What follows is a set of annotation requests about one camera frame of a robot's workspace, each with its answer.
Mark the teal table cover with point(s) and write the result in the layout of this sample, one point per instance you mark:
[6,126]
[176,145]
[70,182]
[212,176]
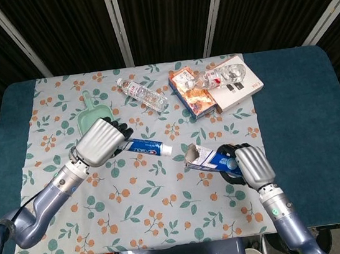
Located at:
[306,115]

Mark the blue toothpaste carton box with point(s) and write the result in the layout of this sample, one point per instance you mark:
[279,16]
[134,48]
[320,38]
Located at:
[205,160]

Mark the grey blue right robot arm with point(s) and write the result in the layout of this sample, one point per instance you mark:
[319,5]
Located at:
[284,218]

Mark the clear bottle red text label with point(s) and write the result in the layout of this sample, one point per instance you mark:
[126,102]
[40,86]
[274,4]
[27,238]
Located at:
[147,95]

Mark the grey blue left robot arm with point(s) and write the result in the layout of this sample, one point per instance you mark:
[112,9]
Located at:
[42,206]

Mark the flat white cardboard box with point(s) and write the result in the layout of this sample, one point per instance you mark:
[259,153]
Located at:
[242,92]

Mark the blue white toothpaste tube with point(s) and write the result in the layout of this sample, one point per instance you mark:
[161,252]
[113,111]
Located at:
[147,148]

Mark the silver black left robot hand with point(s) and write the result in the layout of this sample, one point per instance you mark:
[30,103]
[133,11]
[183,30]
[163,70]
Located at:
[100,142]

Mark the floral orange fruit tablecloth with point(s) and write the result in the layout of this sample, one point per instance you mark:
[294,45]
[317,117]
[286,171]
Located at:
[155,204]

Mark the mint green plastic dustpan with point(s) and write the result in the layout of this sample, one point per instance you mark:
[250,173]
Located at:
[90,116]

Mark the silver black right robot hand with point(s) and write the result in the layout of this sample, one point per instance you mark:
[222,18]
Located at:
[255,166]

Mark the clear bottle red white label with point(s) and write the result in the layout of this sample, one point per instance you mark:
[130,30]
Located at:
[222,75]

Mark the orange and blue carton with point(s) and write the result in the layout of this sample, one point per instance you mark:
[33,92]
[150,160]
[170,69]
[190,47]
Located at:
[200,105]

